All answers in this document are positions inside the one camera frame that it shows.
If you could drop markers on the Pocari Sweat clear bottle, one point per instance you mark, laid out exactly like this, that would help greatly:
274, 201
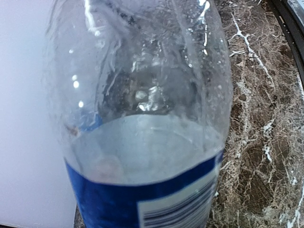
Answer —
142, 94

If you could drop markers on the black table front rail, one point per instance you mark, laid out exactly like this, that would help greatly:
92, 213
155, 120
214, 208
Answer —
290, 16

